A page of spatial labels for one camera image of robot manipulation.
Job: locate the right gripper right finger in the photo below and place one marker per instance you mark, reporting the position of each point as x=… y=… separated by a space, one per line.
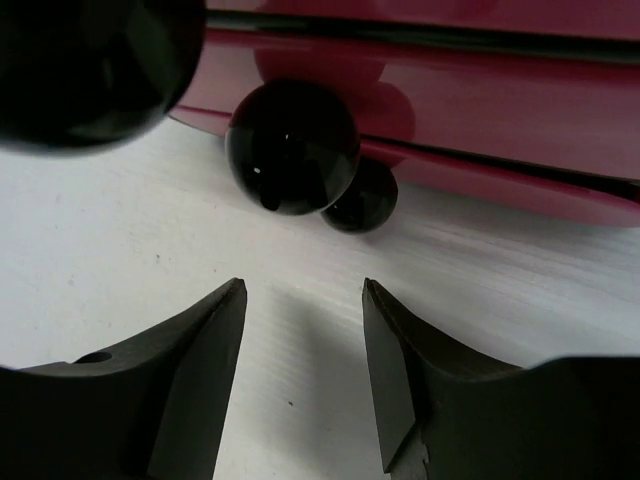
x=444 y=410

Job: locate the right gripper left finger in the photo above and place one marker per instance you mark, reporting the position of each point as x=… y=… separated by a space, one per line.
x=150 y=407

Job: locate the black drawer cabinet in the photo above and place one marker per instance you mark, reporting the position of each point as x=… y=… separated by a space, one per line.
x=553 y=101

